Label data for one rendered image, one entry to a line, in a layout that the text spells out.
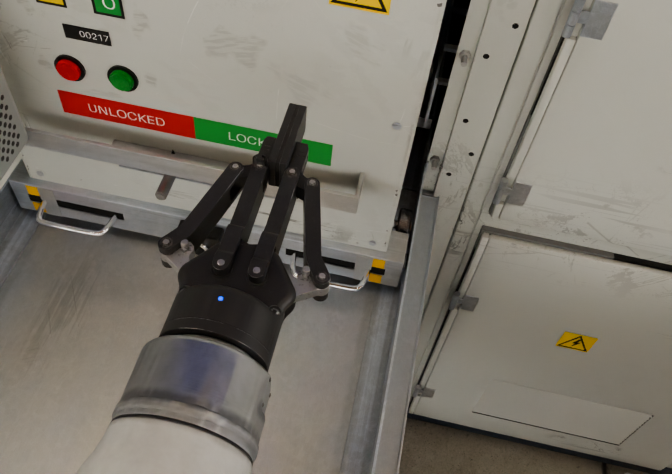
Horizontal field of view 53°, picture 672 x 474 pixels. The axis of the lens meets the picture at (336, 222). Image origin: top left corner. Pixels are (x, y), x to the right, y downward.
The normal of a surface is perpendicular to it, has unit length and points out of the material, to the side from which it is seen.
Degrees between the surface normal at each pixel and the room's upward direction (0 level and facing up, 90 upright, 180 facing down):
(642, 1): 90
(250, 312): 31
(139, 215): 90
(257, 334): 45
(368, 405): 0
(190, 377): 0
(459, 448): 0
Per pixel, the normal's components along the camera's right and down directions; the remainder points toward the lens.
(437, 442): 0.07, -0.61
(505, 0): -0.20, 0.77
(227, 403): 0.60, -0.39
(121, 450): -0.29, -0.84
